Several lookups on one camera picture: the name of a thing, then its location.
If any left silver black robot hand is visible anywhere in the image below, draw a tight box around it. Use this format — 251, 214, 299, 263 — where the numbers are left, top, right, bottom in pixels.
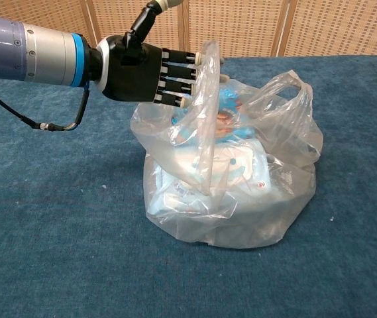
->
95, 0, 231, 109

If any transparent plastic carrier bag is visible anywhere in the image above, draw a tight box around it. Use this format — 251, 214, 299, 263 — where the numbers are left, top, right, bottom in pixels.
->
130, 39, 324, 249

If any blue cookie snack pack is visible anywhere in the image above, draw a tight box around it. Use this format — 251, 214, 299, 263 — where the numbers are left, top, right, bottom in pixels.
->
171, 86, 258, 147

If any white tissue pack with face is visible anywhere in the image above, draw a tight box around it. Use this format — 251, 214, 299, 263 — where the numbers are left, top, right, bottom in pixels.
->
150, 140, 282, 217

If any blue carpet table cover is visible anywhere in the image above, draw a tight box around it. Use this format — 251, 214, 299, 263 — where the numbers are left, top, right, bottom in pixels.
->
0, 54, 377, 318

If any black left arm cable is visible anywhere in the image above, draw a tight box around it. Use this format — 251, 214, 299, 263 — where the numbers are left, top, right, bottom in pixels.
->
0, 76, 91, 132

